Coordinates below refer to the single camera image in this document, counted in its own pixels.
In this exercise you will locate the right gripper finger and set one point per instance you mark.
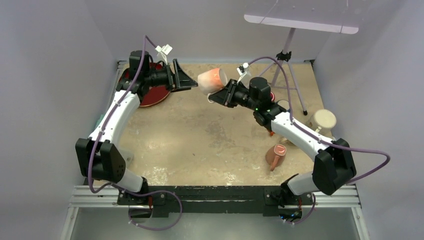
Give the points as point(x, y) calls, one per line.
point(218, 97)
point(229, 87)

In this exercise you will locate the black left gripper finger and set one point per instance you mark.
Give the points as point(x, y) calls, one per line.
point(184, 87)
point(181, 78)

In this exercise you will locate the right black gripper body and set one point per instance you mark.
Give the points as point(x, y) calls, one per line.
point(242, 98)

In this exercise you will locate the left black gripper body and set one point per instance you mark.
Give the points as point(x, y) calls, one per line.
point(162, 77)

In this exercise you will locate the white pinkish mug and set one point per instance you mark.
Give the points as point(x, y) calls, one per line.
point(212, 81)

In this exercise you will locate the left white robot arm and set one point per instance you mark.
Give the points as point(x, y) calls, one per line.
point(98, 155)

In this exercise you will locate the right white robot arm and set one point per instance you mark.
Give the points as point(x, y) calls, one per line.
point(333, 164)

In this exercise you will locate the beige mug lying sideways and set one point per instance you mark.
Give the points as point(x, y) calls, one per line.
point(285, 141)

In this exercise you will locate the pink salmon mug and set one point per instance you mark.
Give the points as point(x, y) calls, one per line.
point(275, 156)

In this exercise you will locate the cream upside down mug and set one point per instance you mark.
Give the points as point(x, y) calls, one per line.
point(322, 121)

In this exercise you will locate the round red lacquer tray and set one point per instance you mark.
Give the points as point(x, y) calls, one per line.
point(156, 94)

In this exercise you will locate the white tripod stand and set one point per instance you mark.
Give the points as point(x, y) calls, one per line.
point(285, 57)

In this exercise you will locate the mint green object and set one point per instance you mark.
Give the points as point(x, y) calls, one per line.
point(98, 122)

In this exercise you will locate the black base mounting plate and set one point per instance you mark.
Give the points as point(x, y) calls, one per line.
point(267, 200)

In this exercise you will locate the white overhead light panel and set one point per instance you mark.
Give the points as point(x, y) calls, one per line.
point(333, 16)

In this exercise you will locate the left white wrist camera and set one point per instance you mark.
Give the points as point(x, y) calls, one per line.
point(163, 52)

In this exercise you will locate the aluminium frame rail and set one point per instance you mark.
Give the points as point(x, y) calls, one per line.
point(346, 197)

